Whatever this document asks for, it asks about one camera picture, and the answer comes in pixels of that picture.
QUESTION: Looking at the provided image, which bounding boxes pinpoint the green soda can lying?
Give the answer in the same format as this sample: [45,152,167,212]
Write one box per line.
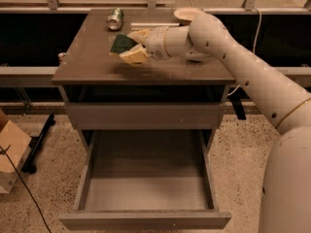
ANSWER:
[107,8,123,31]

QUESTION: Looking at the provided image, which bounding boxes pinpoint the cardboard box left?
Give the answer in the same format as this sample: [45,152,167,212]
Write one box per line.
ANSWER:
[0,110,31,193]

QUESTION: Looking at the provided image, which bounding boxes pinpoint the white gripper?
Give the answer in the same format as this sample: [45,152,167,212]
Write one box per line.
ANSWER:
[120,26,169,64]

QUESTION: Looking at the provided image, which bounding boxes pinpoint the green yellow sponge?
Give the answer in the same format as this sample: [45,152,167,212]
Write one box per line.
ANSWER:
[110,34,138,54]

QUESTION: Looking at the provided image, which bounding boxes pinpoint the white cable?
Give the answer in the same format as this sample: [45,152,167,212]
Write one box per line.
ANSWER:
[226,7,262,98]

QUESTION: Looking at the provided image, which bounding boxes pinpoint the closed grey top drawer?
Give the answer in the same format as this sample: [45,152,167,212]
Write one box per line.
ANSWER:
[65,103,225,130]

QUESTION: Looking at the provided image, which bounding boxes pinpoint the open grey middle drawer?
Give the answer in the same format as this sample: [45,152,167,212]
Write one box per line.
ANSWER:
[59,130,231,230]

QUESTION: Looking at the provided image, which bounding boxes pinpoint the black floor stand bar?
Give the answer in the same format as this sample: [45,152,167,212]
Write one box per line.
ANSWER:
[21,115,55,174]

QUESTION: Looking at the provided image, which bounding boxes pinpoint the black floor cable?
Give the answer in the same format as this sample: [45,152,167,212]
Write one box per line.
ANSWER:
[0,145,52,233]

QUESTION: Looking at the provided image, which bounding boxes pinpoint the white shallow bowl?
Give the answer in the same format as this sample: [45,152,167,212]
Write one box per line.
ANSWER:
[174,8,205,25]

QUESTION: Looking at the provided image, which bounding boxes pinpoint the red can behind cabinet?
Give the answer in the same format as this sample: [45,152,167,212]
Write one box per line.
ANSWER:
[57,52,66,63]

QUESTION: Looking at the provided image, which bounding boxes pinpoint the black bracket behind cabinet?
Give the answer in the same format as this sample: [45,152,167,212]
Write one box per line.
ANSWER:
[228,94,246,120]

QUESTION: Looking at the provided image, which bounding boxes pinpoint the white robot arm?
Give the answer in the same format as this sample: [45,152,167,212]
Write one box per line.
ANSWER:
[121,14,311,233]

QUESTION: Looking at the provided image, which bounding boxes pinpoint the grey drawer cabinet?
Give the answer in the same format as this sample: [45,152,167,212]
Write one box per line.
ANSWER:
[52,11,233,149]

